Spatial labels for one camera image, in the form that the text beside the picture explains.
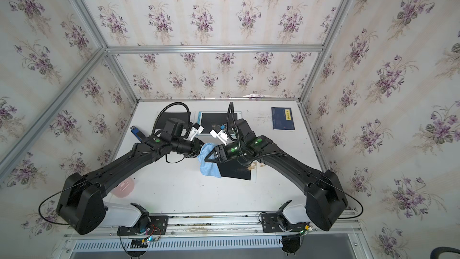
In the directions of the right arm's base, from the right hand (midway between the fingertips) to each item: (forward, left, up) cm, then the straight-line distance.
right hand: (212, 160), depth 71 cm
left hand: (+5, +1, -2) cm, 5 cm away
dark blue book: (+39, -39, -21) cm, 59 cm away
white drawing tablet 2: (+39, +34, -19) cm, 55 cm away
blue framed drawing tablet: (+37, +9, -21) cm, 44 cm away
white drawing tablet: (+6, -9, -21) cm, 24 cm away
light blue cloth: (-3, +1, -1) cm, 4 cm away
